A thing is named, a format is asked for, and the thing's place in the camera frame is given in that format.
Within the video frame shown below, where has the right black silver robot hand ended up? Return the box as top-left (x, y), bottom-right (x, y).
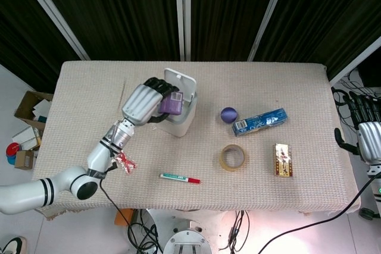
top-left (333, 90), bottom-right (381, 165)

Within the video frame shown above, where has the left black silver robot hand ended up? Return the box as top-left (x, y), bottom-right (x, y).
top-left (121, 77), bottom-right (180, 127)

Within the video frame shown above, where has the purple box with barcode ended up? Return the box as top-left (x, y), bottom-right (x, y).
top-left (157, 92), bottom-right (183, 115)

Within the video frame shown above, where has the white square container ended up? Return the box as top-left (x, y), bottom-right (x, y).
top-left (152, 90), bottom-right (197, 138)

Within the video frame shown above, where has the white plastic box lid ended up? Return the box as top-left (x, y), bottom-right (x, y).
top-left (164, 68), bottom-right (197, 104)

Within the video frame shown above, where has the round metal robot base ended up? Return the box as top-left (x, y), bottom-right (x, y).
top-left (163, 218), bottom-right (213, 254)

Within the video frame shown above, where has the red white candy wrapper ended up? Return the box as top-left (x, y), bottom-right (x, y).
top-left (114, 150), bottom-right (139, 175)

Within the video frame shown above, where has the green white marker red cap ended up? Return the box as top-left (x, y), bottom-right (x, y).
top-left (160, 173), bottom-right (201, 184)

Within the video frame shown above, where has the purple ball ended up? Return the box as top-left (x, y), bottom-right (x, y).
top-left (220, 106), bottom-right (239, 124)

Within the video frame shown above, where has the gold foil box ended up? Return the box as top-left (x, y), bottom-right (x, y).
top-left (273, 143), bottom-right (294, 177)

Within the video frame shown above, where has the dark pleated curtain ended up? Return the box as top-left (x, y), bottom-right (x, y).
top-left (31, 0), bottom-right (181, 61)
top-left (258, 0), bottom-right (381, 80)
top-left (0, 0), bottom-right (82, 94)
top-left (189, 0), bottom-right (285, 61)

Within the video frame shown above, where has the beige woven tablecloth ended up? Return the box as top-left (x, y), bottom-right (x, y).
top-left (32, 60), bottom-right (363, 219)

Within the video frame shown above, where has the brown tape roll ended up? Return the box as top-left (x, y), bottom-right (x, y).
top-left (219, 144), bottom-right (246, 171)

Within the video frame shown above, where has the blue tissue pack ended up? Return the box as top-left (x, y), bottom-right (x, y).
top-left (232, 107), bottom-right (289, 137)

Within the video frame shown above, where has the orange box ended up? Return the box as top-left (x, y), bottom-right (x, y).
top-left (114, 208), bottom-right (135, 227)

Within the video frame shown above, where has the open cardboard box with papers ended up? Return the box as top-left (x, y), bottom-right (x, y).
top-left (14, 90), bottom-right (54, 131)

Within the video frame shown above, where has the small cardboard box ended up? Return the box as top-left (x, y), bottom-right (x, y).
top-left (14, 149), bottom-right (37, 168)

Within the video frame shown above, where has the red disc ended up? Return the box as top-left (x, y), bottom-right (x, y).
top-left (6, 143), bottom-right (22, 157)

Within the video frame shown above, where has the black white sneaker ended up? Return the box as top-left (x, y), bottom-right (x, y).
top-left (0, 236), bottom-right (28, 254)

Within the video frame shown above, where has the black floor cable tangle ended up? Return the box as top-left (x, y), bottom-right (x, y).
top-left (330, 69), bottom-right (381, 127)

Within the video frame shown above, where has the white frame post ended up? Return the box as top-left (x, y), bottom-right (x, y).
top-left (329, 35), bottom-right (381, 87)
top-left (174, 0), bottom-right (192, 61)
top-left (13, 0), bottom-right (91, 61)
top-left (246, 0), bottom-right (293, 62)

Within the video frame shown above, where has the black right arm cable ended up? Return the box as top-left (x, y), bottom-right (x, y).
top-left (258, 172), bottom-right (381, 254)

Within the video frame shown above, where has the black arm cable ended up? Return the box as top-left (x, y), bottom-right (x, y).
top-left (99, 163), bottom-right (164, 254)
top-left (258, 172), bottom-right (381, 254)

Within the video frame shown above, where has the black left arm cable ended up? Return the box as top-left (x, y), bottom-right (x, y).
top-left (99, 163), bottom-right (164, 254)

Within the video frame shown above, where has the black cable bundle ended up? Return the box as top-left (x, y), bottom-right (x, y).
top-left (127, 209), bottom-right (164, 254)
top-left (218, 209), bottom-right (251, 252)

